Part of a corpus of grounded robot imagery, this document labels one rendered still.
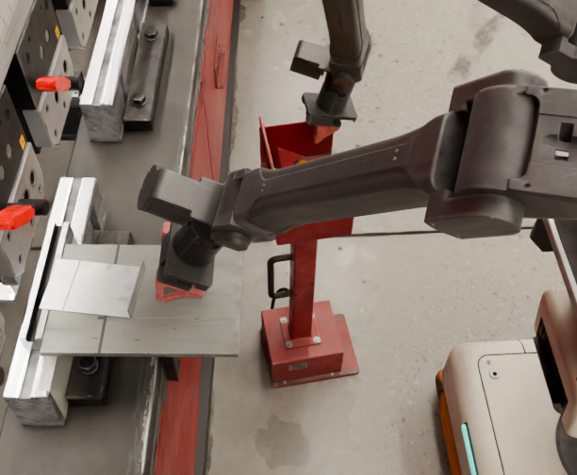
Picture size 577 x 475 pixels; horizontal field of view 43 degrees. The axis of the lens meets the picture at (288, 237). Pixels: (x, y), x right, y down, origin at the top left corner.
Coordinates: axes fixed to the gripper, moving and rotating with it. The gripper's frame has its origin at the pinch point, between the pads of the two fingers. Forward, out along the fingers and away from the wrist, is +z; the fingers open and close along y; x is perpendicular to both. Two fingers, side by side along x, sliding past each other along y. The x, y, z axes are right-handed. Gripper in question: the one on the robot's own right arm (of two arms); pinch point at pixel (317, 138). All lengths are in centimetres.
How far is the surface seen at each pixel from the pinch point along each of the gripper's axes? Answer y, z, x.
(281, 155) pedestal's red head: 5.3, 7.2, -1.9
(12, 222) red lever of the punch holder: 56, -39, 55
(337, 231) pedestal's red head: -4.7, 11.1, 15.3
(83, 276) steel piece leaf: 47, -9, 40
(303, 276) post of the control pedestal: -6.2, 37.3, 8.4
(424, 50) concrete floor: -92, 60, -118
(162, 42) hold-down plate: 29.8, -2.3, -23.3
